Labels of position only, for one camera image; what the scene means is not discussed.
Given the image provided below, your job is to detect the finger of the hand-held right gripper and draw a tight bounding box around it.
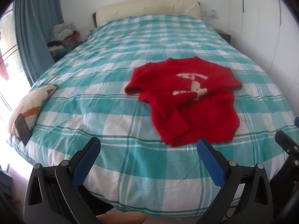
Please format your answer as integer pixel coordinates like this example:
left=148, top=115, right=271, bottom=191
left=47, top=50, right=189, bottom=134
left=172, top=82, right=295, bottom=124
left=275, top=131, right=299, bottom=160

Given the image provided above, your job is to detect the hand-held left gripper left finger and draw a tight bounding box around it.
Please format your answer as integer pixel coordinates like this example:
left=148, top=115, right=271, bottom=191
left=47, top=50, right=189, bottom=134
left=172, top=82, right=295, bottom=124
left=23, top=137, right=101, bottom=224

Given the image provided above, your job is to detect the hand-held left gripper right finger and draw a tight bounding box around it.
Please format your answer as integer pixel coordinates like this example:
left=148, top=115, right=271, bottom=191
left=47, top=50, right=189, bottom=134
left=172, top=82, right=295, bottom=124
left=197, top=138, right=274, bottom=224

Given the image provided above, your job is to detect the red knitted sweater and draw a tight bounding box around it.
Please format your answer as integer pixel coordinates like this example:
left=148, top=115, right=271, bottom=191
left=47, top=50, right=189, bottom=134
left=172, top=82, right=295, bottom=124
left=124, top=56, right=242, bottom=147

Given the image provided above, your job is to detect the pile of mixed clothes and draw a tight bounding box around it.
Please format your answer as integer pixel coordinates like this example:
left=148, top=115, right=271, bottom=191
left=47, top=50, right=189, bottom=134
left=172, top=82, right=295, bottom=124
left=47, top=23, right=81, bottom=62

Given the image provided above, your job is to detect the black phone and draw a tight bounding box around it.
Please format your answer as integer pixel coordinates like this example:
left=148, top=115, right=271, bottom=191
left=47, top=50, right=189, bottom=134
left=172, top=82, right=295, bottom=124
left=14, top=113, right=31, bottom=146

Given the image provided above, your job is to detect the bed with teal checked bedspread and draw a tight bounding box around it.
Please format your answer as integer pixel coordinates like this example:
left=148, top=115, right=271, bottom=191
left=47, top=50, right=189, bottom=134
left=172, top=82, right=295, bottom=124
left=6, top=14, right=299, bottom=218

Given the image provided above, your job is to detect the cream patterned pillow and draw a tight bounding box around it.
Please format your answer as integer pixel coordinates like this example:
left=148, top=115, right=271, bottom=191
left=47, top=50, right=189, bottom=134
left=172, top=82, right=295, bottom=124
left=8, top=84, right=58, bottom=137

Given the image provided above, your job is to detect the dark bedside table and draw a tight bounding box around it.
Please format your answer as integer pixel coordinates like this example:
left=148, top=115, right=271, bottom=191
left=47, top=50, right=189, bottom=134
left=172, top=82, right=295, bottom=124
left=214, top=29, right=232, bottom=44

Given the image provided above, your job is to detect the white wardrobe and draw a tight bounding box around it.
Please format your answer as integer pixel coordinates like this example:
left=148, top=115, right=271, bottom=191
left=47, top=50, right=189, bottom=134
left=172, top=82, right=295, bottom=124
left=228, top=0, right=299, bottom=75

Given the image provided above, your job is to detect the blue curtain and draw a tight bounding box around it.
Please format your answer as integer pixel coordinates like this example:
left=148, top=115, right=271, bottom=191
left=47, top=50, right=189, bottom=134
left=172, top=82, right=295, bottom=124
left=13, top=0, right=64, bottom=87

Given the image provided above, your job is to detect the cream padded headboard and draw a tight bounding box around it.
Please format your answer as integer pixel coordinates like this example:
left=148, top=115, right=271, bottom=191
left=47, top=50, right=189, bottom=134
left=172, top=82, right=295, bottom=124
left=92, top=0, right=201, bottom=27

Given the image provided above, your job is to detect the white wall socket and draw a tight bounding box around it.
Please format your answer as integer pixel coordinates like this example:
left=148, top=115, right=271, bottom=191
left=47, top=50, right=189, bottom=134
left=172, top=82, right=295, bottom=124
left=204, top=10, right=219, bottom=19

